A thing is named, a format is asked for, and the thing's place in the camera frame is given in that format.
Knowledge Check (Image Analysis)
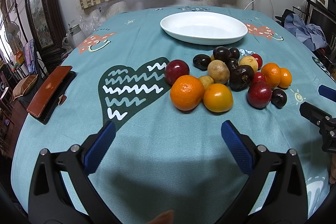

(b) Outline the orange far right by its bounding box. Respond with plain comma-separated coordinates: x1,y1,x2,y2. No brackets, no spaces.
278,68,292,89

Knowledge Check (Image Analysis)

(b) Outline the dark plum front right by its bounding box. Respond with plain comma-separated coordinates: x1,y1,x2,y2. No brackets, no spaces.
271,89,287,109

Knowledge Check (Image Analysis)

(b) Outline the dark plum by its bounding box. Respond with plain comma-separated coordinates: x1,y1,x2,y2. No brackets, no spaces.
213,46,231,63
193,54,211,71
271,89,287,109
226,57,239,72
230,47,240,60

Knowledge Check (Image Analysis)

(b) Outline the blue clothes pile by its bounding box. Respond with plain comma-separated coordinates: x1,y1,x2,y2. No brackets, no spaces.
284,13,327,52

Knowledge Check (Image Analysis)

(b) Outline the orange middle right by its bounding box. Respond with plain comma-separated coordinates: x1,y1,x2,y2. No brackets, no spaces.
261,63,281,89

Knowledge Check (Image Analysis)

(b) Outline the red plum front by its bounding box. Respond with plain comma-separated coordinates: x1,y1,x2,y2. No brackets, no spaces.
247,81,272,109

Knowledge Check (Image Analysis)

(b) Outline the small red plum middle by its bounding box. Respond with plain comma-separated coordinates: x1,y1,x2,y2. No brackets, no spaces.
251,72,266,85

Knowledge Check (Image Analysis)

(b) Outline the small red plum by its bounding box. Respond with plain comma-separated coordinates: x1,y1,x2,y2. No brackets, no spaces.
251,53,263,70
251,72,266,85

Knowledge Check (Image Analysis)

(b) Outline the small red plum back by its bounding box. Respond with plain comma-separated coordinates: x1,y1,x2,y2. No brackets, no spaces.
251,53,263,70

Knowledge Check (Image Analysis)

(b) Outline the yellow passion fruit back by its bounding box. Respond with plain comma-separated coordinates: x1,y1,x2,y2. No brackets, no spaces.
239,55,259,72

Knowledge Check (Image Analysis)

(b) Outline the dark plum centre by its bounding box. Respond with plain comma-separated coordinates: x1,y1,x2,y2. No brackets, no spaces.
226,57,239,72

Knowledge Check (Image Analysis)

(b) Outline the brown leather case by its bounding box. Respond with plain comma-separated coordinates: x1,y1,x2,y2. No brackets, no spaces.
27,65,76,124

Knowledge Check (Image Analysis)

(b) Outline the dark plum back right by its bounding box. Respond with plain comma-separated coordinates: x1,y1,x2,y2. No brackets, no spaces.
230,47,240,60

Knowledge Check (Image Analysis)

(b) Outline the yellow-orange persimmon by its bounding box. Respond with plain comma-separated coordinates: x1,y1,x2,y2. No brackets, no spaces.
203,84,234,113

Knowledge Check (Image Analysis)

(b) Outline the brown passion fruit large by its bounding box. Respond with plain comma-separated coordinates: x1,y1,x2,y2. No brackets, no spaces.
207,60,230,84

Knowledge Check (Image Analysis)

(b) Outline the dark plum top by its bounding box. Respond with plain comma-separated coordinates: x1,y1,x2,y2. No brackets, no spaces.
213,46,231,63

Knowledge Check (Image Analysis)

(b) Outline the small yellow fruit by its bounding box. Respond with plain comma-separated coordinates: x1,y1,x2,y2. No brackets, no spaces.
198,76,214,90

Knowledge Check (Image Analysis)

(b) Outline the dark plum left back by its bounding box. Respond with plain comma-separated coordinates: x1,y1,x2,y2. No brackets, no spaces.
193,54,211,71

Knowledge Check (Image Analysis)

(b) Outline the white oval plate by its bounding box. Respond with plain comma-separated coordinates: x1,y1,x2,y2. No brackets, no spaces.
160,11,248,46

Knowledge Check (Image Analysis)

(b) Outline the large front-left orange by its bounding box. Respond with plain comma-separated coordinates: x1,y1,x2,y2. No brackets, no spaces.
170,75,205,111

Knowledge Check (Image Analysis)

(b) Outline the red plum left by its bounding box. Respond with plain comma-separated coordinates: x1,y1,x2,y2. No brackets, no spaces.
165,60,190,86

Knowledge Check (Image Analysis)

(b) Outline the teal patterned tablecloth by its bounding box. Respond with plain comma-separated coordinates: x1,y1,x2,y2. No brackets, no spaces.
11,7,335,223

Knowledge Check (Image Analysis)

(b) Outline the white kettle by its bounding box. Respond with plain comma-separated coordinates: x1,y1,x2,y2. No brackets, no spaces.
66,24,86,48

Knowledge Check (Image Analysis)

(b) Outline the standing fan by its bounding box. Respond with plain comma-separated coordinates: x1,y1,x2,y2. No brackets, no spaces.
5,22,22,55

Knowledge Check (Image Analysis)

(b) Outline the dark framed painting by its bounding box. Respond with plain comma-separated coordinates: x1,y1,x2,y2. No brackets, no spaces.
25,0,66,60

